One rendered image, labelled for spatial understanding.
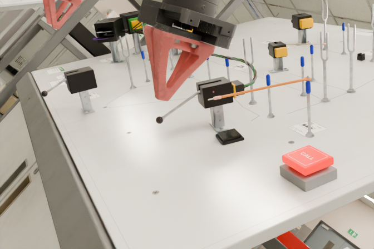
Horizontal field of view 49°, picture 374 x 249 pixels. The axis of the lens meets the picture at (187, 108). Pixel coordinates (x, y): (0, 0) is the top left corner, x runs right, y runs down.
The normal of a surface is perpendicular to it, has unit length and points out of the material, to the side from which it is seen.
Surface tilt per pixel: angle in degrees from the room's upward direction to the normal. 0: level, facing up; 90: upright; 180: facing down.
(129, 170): 55
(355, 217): 90
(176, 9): 118
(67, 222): 90
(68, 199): 90
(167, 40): 108
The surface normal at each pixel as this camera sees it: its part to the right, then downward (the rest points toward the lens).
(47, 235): -0.63, -0.60
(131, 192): -0.14, -0.92
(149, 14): -0.83, -0.14
